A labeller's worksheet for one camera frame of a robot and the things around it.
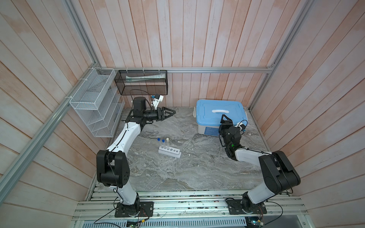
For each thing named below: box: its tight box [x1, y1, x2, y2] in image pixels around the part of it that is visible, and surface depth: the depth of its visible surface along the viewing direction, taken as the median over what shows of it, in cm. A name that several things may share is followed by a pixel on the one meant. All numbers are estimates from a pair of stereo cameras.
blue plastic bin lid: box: [195, 99, 249, 126], surface depth 97 cm
